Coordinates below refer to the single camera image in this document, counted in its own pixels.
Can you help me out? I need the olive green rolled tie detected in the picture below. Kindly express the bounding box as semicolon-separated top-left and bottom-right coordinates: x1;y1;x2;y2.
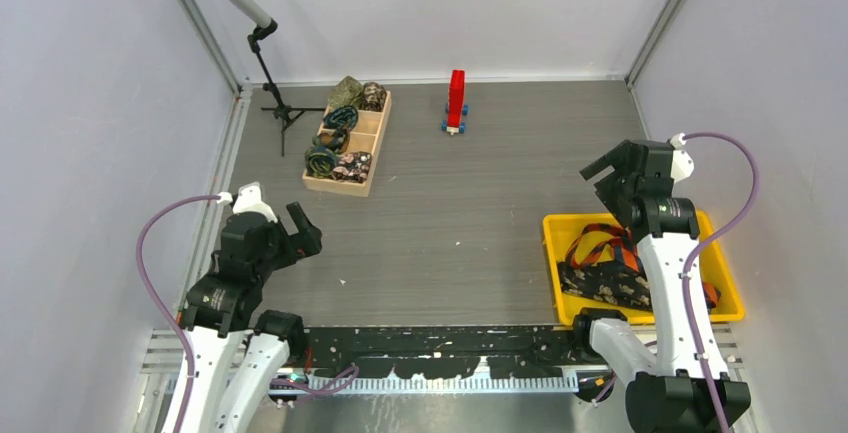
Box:
327;75;364;111

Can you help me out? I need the yellow plastic bin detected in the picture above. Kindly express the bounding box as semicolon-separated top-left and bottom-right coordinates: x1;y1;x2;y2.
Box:
542;213;745;329

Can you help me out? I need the black microphone stand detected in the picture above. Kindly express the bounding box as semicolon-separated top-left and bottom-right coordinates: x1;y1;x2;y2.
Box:
247;19;324;157

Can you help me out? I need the orange navy striped tie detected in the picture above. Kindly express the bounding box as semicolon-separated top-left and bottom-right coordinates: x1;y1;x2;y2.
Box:
563;223;720;324

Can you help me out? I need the brown floral rolled tie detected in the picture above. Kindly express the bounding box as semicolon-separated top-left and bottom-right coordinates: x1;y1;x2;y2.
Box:
358;82;388;112

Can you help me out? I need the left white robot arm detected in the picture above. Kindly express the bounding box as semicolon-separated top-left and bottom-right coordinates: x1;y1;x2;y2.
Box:
162;202;322;432

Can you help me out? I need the red toy block car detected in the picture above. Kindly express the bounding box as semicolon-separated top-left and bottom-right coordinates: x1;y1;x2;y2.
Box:
441;69;468;135

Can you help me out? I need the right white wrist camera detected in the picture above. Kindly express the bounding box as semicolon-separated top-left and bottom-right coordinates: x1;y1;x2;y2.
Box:
668;133;694;183

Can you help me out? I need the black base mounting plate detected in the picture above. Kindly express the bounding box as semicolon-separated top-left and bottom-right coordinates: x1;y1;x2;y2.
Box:
289;325;606;379

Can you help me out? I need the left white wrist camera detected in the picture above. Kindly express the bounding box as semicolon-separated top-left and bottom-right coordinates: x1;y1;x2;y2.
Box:
215;182;278;223

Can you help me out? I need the dark green rolled tie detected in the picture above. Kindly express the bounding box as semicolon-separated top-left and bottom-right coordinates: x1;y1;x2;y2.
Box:
313;127;350;154

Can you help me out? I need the navy yellow rolled tie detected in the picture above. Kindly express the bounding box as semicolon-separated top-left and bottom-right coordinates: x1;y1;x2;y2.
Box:
304;145;339;179

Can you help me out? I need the black pink floral rolled tie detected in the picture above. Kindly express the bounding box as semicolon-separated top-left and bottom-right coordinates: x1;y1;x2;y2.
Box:
331;151;373;184

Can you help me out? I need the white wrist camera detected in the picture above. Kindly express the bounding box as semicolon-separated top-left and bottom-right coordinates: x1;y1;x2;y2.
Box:
215;182;278;223
668;133;694;183

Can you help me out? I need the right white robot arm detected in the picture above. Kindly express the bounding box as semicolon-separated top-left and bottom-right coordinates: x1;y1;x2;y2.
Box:
570;133;759;432

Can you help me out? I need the teal navy rolled tie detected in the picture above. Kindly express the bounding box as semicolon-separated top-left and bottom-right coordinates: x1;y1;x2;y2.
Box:
323;105;359;131

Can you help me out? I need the wooden compartment tray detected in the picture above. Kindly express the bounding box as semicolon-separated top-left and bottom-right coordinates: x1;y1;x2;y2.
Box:
302;90;393;197

